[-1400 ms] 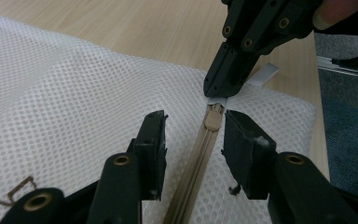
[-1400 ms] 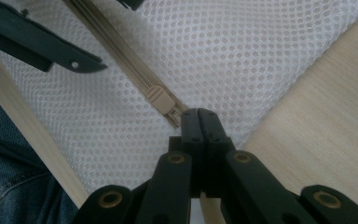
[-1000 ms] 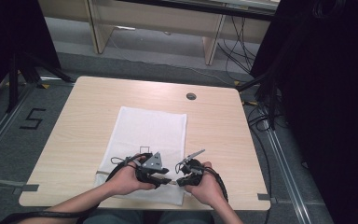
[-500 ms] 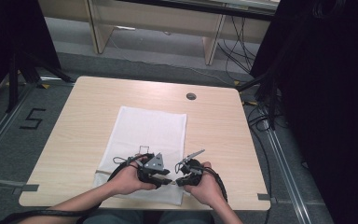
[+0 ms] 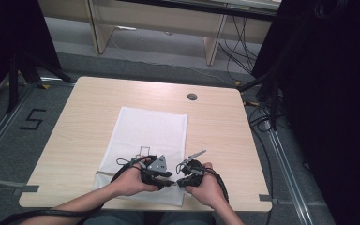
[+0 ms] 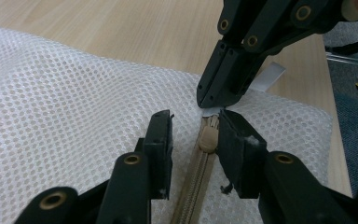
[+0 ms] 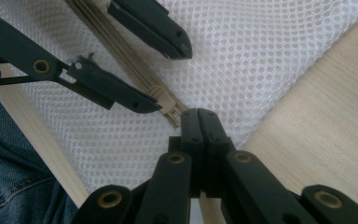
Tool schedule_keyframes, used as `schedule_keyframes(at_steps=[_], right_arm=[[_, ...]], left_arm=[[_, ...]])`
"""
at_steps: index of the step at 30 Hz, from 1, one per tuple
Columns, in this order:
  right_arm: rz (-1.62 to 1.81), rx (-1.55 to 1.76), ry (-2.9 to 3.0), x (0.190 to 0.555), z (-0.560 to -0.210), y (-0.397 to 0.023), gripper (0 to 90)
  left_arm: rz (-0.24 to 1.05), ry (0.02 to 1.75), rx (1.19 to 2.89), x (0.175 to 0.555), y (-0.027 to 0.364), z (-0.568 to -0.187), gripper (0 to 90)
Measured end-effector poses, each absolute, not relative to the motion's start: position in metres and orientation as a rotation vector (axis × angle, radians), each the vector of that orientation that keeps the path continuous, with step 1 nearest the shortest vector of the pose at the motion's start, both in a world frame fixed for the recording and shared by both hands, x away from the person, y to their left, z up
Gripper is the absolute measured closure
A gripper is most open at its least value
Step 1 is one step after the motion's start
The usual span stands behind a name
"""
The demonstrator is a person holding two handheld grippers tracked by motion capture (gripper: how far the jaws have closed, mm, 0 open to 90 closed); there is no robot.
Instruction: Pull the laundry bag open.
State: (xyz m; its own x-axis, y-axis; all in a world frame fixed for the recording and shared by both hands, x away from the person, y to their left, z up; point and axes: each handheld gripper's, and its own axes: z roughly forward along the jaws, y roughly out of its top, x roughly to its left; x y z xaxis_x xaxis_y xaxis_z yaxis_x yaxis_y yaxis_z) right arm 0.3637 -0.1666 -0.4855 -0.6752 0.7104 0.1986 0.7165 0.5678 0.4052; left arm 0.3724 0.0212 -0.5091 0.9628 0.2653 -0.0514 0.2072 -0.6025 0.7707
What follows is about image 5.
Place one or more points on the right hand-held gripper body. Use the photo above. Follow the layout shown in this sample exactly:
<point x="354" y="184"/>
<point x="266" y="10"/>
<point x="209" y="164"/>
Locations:
<point x="193" y="175"/>

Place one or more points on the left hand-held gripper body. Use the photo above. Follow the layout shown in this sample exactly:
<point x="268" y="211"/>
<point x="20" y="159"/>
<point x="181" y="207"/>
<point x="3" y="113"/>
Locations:
<point x="156" y="167"/>

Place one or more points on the white cloth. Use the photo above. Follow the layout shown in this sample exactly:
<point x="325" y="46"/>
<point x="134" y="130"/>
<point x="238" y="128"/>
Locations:
<point x="150" y="131"/>

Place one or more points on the person's right hand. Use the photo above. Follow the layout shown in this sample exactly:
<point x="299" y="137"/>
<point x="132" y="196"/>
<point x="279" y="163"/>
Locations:
<point x="207" y="190"/>

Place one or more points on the person's left hand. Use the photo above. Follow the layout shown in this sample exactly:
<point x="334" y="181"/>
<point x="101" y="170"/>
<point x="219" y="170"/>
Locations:
<point x="131" y="182"/>

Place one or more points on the black metal stand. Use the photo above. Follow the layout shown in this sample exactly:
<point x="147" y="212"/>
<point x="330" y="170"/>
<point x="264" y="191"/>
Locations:
<point x="273" y="93"/>

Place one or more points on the black tape floor mark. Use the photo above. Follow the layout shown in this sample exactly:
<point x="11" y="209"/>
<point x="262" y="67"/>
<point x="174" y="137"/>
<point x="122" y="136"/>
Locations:
<point x="33" y="119"/>

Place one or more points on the light wooden desk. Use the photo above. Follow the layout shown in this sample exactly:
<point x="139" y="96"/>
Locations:
<point x="156" y="18"/>

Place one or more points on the black curtain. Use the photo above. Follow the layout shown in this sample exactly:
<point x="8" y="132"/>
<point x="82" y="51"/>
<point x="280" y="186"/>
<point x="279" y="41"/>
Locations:
<point x="9" y="37"/>
<point x="331" y="93"/>

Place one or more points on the black tripod stand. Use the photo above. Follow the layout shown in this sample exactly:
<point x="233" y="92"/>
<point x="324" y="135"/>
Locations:
<point x="14" y="81"/>

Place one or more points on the metal floor rail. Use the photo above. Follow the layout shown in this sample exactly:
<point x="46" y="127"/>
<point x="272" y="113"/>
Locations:
<point x="6" y="186"/>
<point x="3" y="125"/>
<point x="289" y="175"/>

